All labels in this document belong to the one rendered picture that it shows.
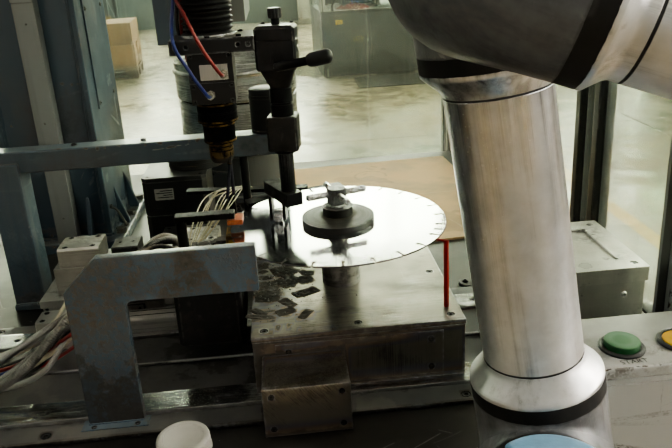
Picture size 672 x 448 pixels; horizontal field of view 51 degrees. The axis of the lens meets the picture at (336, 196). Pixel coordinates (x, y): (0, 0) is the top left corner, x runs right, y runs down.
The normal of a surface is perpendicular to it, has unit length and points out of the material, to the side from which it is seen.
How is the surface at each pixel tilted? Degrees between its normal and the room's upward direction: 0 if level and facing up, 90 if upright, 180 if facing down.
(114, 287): 90
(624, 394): 90
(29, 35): 90
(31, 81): 90
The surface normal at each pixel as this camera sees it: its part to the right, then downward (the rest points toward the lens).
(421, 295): -0.05, -0.94
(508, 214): -0.25, 0.34
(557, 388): -0.11, -0.46
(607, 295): 0.09, 0.33
